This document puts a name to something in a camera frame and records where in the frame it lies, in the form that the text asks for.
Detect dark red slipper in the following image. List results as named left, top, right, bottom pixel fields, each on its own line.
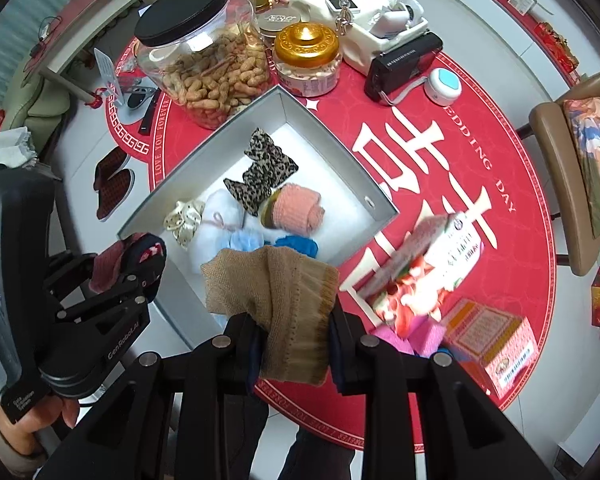
left=94, top=147, right=131, bottom=192
left=97, top=169, right=136, bottom=222

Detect light blue mesh puff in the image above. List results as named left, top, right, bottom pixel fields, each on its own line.
left=228, top=227, right=268, bottom=252

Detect wooden side table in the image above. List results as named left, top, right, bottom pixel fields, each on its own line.
left=22, top=0, right=158, bottom=103

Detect person's left hand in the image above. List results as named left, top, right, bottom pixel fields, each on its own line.
left=0, top=392, right=81, bottom=461

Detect person's dark trousers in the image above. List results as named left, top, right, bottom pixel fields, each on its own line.
left=245, top=400, right=366, bottom=480

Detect white cloth bundle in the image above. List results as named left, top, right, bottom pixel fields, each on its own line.
left=190, top=189, right=246, bottom=273

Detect pink patterned carton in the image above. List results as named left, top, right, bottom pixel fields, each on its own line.
left=440, top=297, right=537, bottom=401

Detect red round table mat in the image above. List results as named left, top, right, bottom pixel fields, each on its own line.
left=105, top=2, right=571, bottom=453

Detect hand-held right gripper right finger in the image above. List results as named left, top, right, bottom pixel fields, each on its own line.
left=327, top=300, right=556, bottom=480

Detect floral cushion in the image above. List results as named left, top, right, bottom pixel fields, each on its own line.
left=562, top=95, right=600, bottom=238

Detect tan knit sock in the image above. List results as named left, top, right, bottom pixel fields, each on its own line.
left=200, top=245, right=340, bottom=386

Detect floral tissue pack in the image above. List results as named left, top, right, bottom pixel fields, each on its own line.
left=365, top=212, right=483, bottom=338

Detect brown chair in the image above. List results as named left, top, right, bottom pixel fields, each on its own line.
left=517, top=70, right=600, bottom=276

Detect pink foam block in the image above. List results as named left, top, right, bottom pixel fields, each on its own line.
left=411, top=317, right=448, bottom=357
left=369, top=324, right=415, bottom=356

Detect metal keychain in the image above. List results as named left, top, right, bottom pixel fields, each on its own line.
left=337, top=0, right=353, bottom=36

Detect dark striped sock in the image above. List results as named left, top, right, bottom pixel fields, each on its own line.
left=89, top=232, right=167, bottom=295

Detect black portable radio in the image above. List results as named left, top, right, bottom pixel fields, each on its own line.
left=364, top=32, right=443, bottom=107

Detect grey box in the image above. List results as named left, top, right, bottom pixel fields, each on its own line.
left=116, top=85, right=400, bottom=351

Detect pink green knit sock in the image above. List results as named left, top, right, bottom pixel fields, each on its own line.
left=258, top=183, right=326, bottom=238

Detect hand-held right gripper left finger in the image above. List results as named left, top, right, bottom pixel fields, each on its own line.
left=35, top=312, right=271, bottom=480

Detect gold lid jar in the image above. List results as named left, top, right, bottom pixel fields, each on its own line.
left=272, top=22, right=342, bottom=98

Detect black remote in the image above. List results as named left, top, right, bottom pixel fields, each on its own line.
left=139, top=91, right=162, bottom=136

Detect blue cloth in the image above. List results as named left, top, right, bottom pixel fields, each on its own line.
left=272, top=235, right=320, bottom=260

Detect leopard print hair tie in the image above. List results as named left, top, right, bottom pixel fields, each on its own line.
left=223, top=128, right=300, bottom=217

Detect white teal round device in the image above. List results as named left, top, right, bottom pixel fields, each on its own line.
left=424, top=67, right=463, bottom=107

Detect pale green armchair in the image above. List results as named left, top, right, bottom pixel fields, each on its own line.
left=2, top=72, right=73, bottom=131

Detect cream polka dot scrunchie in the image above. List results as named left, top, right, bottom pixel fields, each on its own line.
left=163, top=200, right=207, bottom=250

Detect peanut jar with black lid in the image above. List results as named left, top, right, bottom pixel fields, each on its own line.
left=134, top=0, right=273, bottom=131

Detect white plastic container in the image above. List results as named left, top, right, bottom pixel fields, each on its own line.
left=282, top=0, right=429, bottom=77

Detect white crumpled bag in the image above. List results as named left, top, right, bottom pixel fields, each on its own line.
left=0, top=127, right=36, bottom=171

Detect round tin silver lid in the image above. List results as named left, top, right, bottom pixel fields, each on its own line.
left=256, top=7, right=301, bottom=38

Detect red cabinet runner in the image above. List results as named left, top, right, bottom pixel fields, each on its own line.
left=440, top=0, right=583, bottom=86

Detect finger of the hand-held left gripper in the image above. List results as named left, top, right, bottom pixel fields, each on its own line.
left=55, top=252, right=167, bottom=332
left=44, top=252, right=101, bottom=306

